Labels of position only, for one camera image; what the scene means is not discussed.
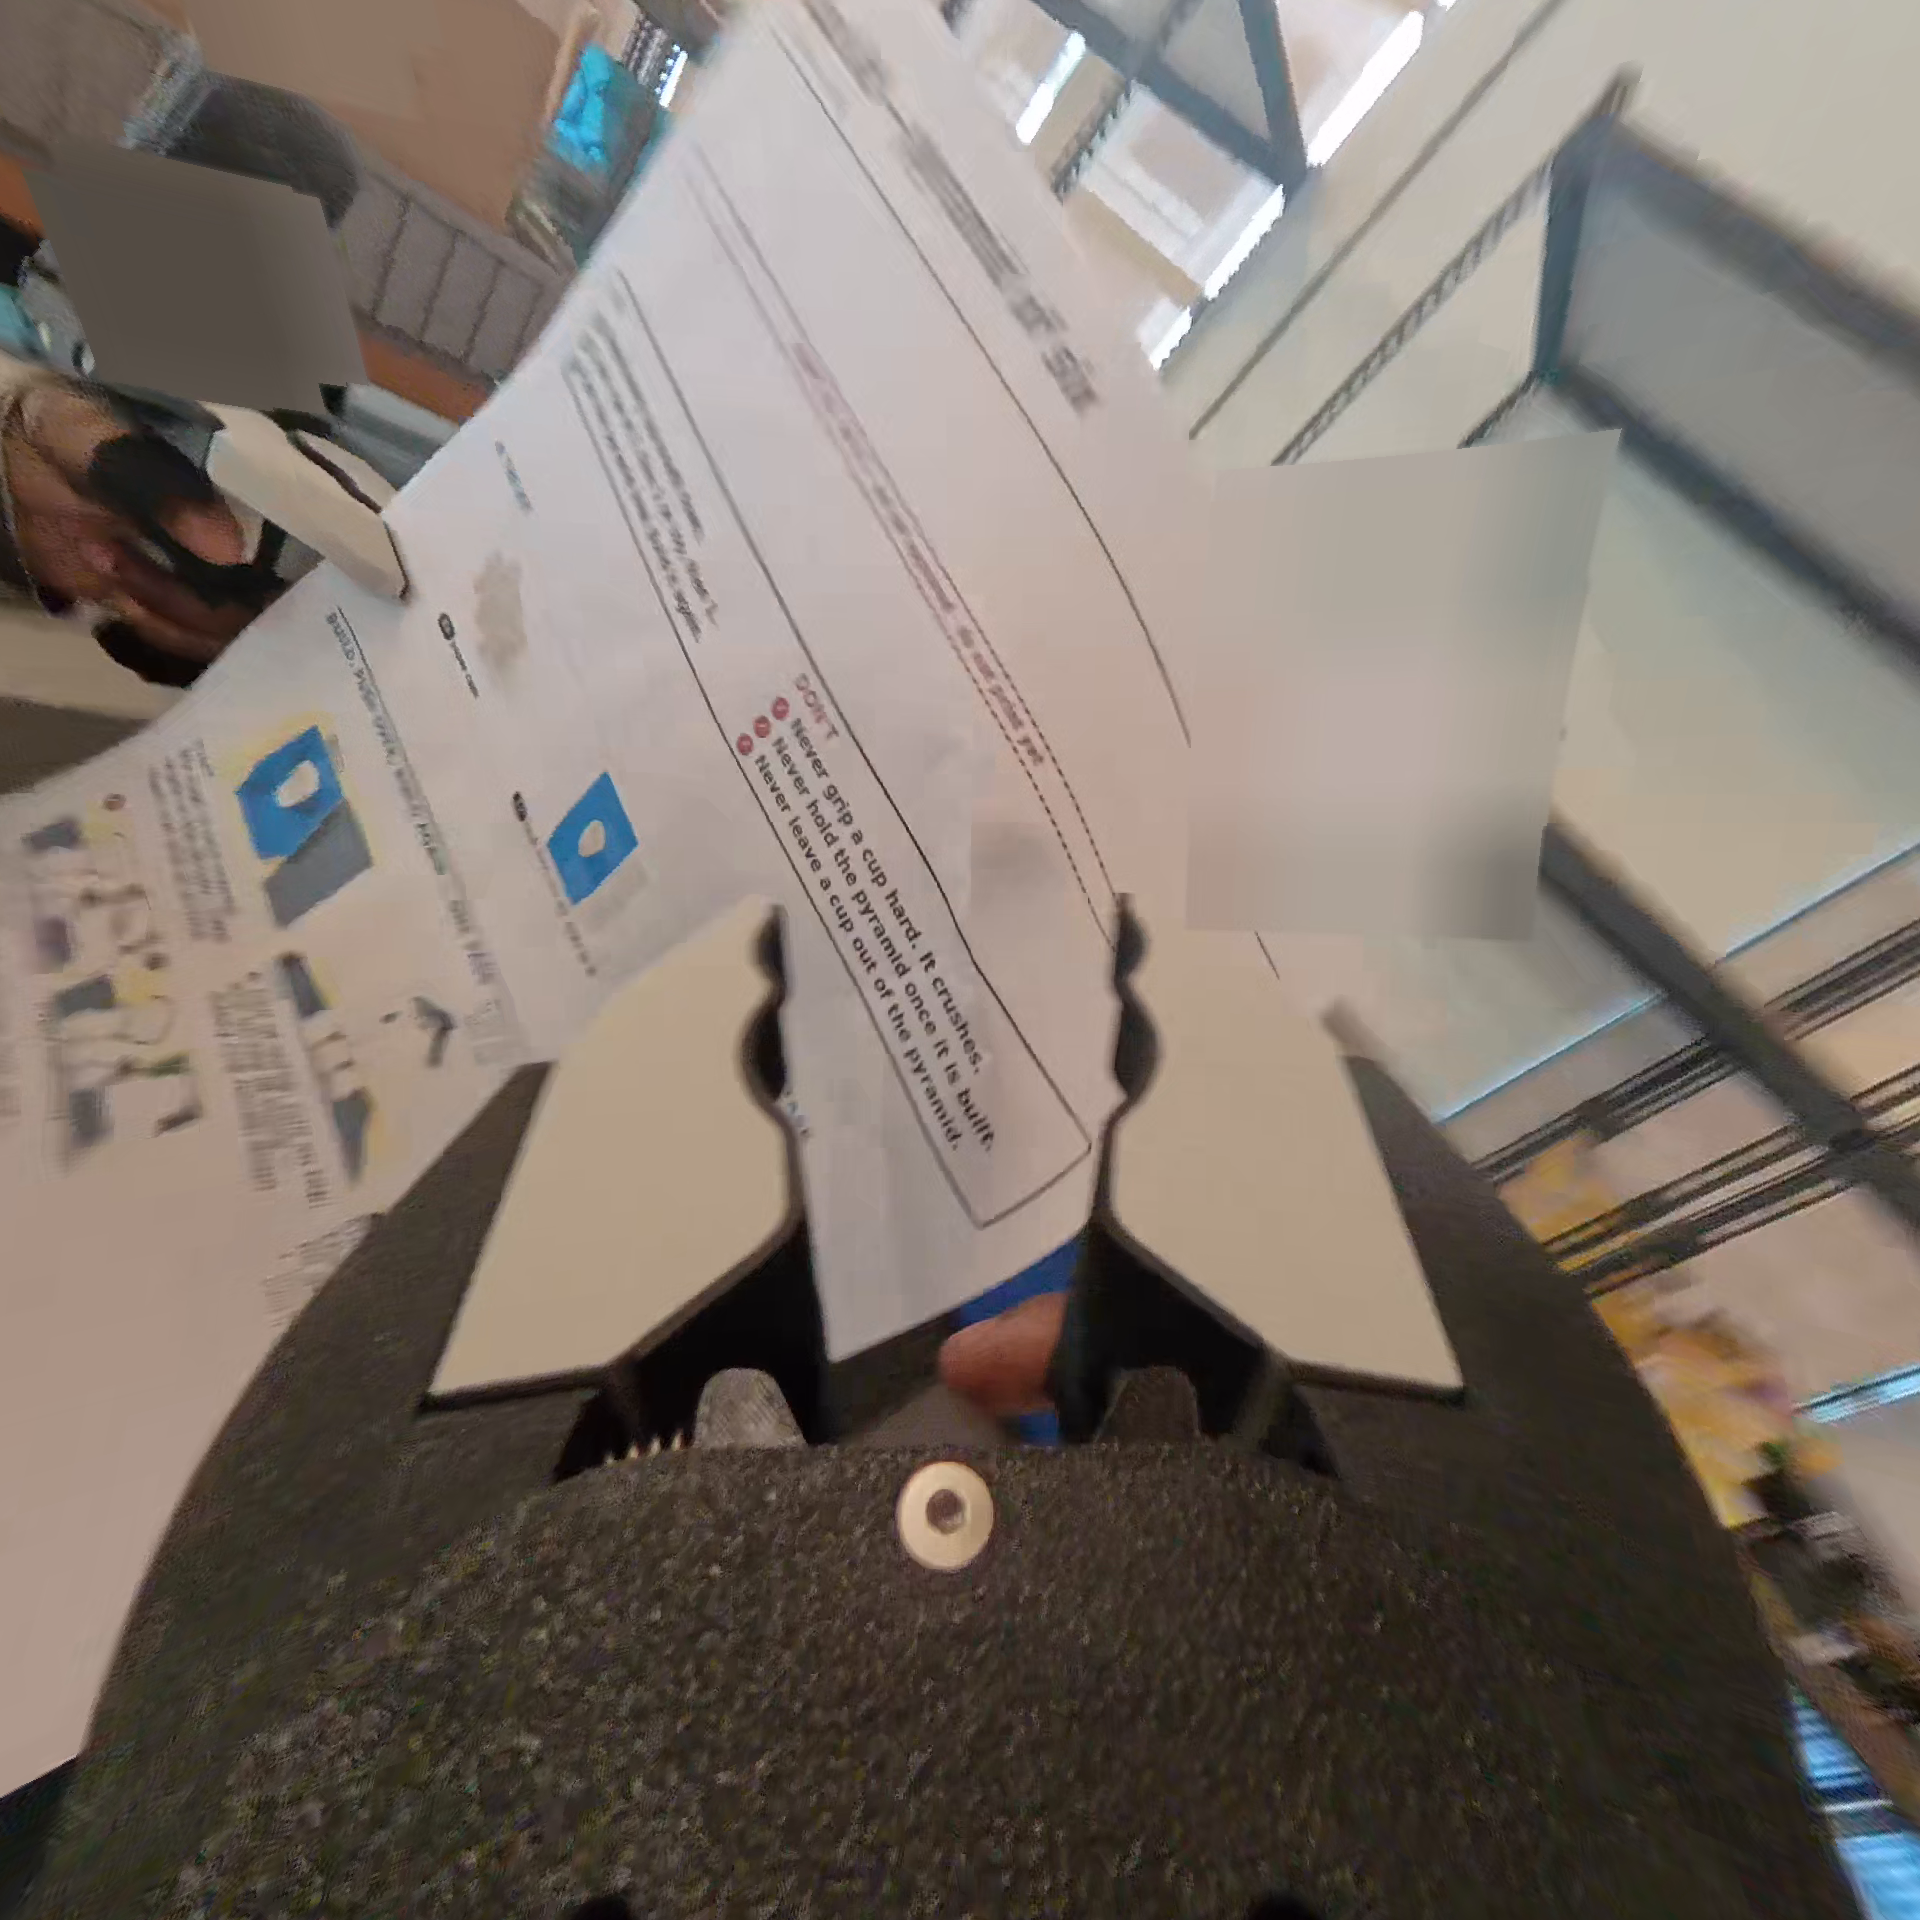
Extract black metal shelving rack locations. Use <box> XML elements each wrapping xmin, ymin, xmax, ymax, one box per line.
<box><xmin>1033</xmin><ymin>0</ymin><xmax>1920</xmax><ymax>1292</ymax></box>

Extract yellow goods on shelf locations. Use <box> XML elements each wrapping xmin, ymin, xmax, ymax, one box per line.
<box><xmin>1499</xmin><ymin>1131</ymin><xmax>1851</xmax><ymax>1526</ymax></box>

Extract printed paper instruction sheet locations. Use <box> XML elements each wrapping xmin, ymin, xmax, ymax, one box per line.
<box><xmin>0</xmin><ymin>0</ymin><xmax>1295</xmax><ymax>1797</ymax></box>

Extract person's left hand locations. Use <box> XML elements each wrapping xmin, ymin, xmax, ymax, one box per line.
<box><xmin>0</xmin><ymin>374</ymin><xmax>201</xmax><ymax>655</ymax></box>

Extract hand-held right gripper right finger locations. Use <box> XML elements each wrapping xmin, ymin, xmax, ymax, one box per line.
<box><xmin>1078</xmin><ymin>897</ymin><xmax>1466</xmax><ymax>1429</ymax></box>

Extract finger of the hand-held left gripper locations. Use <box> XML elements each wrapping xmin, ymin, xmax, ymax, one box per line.
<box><xmin>205</xmin><ymin>406</ymin><xmax>413</xmax><ymax>603</ymax></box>

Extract brown cardboard box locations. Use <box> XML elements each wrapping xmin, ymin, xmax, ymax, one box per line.
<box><xmin>170</xmin><ymin>0</ymin><xmax>640</xmax><ymax>226</ymax></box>

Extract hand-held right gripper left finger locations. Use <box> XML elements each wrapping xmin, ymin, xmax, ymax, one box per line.
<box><xmin>426</xmin><ymin>898</ymin><xmax>822</xmax><ymax>1416</ymax></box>

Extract dark grey chair back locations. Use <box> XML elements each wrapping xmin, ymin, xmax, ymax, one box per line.
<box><xmin>135</xmin><ymin>76</ymin><xmax>367</xmax><ymax>226</ymax></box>

